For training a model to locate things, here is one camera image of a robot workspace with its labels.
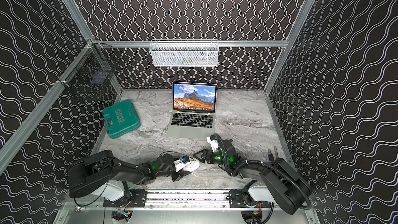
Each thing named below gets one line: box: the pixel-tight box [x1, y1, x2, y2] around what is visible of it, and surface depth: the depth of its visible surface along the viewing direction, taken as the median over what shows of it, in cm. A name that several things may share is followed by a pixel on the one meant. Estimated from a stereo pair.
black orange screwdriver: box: [267, 148, 275, 162], surface depth 89 cm
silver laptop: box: [165, 81, 218, 141], surface depth 105 cm
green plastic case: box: [102, 99, 141, 139], surface depth 101 cm
